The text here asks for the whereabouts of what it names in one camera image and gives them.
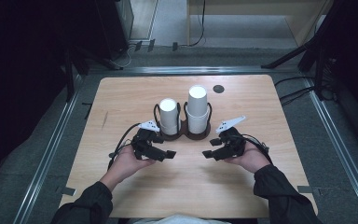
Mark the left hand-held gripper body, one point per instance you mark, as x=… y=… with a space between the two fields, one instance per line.
x=144 y=140

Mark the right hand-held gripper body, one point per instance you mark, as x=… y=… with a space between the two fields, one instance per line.
x=234 y=143

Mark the person's right hand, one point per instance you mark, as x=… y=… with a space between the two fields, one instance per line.
x=251 y=158

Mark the person's left hand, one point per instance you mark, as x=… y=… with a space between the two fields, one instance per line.
x=127 y=163

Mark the tall stack of paper cups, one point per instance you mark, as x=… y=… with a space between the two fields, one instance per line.
x=197 y=109

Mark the dark round table grommet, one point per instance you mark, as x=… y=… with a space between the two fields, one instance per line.
x=218 y=89

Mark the grey tape piece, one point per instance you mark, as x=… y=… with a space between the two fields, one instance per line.
x=69 y=191
x=305 y=189

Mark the black metal stand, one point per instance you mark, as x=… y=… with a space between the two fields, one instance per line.
x=70 y=71

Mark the black computer case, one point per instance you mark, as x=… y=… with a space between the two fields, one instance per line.
x=113 y=25

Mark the black tripod stand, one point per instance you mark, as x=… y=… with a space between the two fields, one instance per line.
x=320 y=40

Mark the light wooden cabinet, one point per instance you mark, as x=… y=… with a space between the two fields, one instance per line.
x=295 y=12

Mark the aluminium floor rail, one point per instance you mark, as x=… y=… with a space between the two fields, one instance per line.
x=192 y=69
x=341 y=149
x=48 y=161

